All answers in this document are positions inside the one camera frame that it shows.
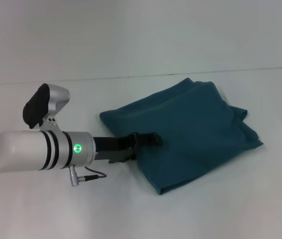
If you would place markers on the teal t-shirt with white print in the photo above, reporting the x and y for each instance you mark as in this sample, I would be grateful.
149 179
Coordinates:
185 129

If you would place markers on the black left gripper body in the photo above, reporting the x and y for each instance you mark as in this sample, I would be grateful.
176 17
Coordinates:
113 147

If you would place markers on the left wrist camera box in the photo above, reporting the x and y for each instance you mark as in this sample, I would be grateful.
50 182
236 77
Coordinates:
43 105

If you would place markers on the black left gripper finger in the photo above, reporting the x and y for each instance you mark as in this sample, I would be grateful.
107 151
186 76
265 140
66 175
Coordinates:
147 139

